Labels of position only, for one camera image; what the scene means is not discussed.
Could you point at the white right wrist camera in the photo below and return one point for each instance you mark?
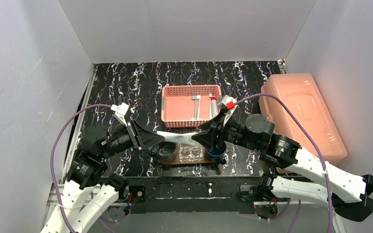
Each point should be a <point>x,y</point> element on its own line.
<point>229,103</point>

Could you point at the dark blue cup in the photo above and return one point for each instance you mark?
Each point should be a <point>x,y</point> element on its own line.
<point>216,155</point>

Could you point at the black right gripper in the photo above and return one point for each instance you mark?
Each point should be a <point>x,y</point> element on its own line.
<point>219,130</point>

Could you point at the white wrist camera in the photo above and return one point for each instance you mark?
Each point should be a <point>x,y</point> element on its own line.
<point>120,111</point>
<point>229,103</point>

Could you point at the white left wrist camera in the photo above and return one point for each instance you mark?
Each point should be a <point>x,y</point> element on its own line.
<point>120,111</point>

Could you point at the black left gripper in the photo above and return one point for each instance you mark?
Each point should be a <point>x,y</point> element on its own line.
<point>134,135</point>

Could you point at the white toothpaste tube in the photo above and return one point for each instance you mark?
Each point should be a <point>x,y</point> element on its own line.
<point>180,138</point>

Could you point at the clear handled toothbrush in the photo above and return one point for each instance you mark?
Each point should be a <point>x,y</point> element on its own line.
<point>196,99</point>

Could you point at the dark grey cup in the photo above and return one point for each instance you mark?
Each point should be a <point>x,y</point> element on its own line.
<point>164,152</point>

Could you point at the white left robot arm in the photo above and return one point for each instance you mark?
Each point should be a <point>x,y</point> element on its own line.
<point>71,213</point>

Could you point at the red capped toothpaste tube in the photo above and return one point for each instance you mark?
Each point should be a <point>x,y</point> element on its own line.
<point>214,109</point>

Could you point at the large pink storage box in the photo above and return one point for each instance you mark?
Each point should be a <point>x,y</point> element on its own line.
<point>301,95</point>

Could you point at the pink perforated plastic basket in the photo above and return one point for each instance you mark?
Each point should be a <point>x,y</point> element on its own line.
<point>177,110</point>

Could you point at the clear plastic dimpled tray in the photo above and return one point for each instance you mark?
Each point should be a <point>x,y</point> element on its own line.
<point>188,152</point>

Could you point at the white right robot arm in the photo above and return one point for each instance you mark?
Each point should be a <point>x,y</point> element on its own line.
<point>347,194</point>

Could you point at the oval wooden tray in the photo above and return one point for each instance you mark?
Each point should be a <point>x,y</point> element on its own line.
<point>177,161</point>

